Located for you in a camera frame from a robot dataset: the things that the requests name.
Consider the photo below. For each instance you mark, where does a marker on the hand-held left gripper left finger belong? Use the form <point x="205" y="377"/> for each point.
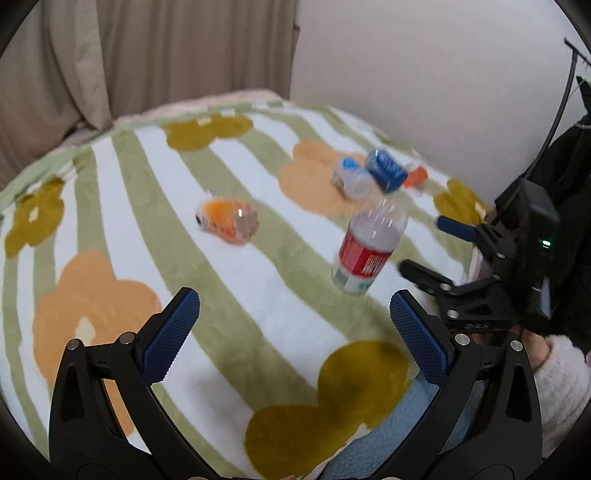
<point x="170" y="339"/>

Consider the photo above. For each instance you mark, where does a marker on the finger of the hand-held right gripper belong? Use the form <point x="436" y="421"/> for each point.
<point x="425" y="274"/>
<point x="455" y="225"/>

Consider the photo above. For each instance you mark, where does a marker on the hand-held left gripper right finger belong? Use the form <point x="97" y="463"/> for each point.
<point x="419" y="342"/>

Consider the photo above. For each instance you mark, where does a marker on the clear red label water bottle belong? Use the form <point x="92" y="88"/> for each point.
<point x="367" y="251"/>

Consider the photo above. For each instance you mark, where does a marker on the small orange object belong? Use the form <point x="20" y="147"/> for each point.
<point x="415" y="176"/>

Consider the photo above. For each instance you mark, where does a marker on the dark hanging clothing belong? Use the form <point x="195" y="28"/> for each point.
<point x="572" y="175"/>

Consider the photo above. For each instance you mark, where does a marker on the light blue fleece cloth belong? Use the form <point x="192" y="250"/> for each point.
<point x="397" y="427"/>

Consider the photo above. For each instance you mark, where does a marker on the blue drink can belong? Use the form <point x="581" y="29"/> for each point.
<point x="386" y="169"/>

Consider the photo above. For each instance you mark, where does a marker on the floral striped blanket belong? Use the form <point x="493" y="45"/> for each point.
<point x="258" y="295"/>

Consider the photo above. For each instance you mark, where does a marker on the small white blue label bottle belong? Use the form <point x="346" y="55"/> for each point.
<point x="352" y="178"/>

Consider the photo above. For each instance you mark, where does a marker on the orange drink bottle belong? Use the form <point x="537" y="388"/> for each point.
<point x="227" y="219"/>

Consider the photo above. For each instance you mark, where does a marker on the black clothes rack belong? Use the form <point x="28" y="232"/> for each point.
<point x="564" y="92"/>

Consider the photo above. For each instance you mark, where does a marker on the beige curtain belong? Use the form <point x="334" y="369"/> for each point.
<point x="138" y="50"/>

